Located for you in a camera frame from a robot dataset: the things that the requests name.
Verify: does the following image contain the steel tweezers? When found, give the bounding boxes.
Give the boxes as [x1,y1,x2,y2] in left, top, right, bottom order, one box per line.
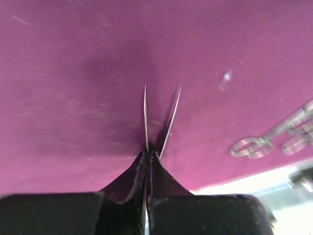
[143,83,183,235]

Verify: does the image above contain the purple cloth wrap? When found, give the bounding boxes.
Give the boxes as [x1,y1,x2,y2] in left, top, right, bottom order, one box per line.
[0,0,313,194]

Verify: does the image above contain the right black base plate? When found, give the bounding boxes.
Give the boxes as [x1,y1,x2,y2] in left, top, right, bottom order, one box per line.
[289,168,313,193]

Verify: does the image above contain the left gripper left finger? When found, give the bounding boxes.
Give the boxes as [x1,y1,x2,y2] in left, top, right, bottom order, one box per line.
[0,151,148,235]

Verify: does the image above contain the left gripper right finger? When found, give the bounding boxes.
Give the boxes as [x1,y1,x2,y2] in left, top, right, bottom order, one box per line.
[147,151,273,235]

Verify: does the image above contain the small steel scissors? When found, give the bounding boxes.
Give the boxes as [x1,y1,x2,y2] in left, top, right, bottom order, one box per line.
[281,117,313,155]

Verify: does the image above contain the long steel scissors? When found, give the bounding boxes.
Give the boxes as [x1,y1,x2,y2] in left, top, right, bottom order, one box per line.
[230,101,313,159]

